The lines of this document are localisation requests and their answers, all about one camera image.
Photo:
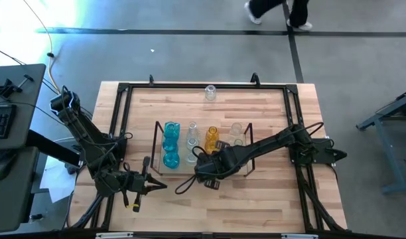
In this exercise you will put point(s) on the conical clear glass vase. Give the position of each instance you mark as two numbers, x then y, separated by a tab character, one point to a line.
236	128

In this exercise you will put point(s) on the tall diamond-cut clear vase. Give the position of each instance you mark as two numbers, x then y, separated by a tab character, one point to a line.
192	128

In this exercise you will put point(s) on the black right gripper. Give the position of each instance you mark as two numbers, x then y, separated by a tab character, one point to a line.
214	164

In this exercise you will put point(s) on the white table edge bracket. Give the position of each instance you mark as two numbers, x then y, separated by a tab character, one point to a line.
113	235
299	236

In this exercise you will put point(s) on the honeycomb yellow glass vase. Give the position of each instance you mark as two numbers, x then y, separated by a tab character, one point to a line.
209	146

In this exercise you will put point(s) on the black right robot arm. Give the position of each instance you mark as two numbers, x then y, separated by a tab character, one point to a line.
262	144

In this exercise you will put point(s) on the black desk clamp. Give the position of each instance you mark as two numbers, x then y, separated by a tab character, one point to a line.
7	89

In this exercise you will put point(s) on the white paper sheet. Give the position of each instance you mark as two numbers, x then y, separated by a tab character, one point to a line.
57	181

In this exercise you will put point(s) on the black computer keyboard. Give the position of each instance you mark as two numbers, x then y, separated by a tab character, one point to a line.
0	121

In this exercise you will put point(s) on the round blue glass vase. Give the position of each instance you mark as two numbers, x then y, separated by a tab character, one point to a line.
170	145

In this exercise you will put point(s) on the person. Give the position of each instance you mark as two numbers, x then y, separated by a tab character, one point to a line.
297	11

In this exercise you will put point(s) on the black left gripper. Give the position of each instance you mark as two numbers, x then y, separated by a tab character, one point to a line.
135	182

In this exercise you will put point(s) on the dark grey desk top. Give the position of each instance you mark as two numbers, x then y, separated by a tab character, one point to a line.
27	99
14	206

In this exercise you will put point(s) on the black upright frame bracket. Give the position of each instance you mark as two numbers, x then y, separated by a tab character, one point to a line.
255	79
151	79

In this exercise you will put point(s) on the ribbed yellow glass vase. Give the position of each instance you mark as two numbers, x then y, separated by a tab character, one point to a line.
212	133

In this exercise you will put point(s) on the twisted clear glass vase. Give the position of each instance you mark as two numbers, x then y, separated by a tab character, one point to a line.
238	142

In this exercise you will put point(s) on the black aluminium table frame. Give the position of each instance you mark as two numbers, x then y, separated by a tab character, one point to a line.
229	86

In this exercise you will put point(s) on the ribbed clear glass jar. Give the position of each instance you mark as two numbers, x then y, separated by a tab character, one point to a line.
190	159

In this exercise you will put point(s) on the black computer mouse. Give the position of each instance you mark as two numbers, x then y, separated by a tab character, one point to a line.
4	164

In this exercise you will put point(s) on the round clear glass vase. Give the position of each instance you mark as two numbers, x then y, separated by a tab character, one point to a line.
192	144

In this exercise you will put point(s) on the tall embossed blue glass vase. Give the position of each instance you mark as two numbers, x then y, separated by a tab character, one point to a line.
171	129

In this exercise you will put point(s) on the grey metal table frame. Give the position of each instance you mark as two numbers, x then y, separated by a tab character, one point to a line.
391	159

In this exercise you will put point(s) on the short blue glass vase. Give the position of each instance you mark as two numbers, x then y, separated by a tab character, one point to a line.
171	160

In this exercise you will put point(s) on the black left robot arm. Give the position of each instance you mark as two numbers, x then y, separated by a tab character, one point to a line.
87	139

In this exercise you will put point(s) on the short clear glass vase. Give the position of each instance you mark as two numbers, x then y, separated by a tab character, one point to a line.
210	93

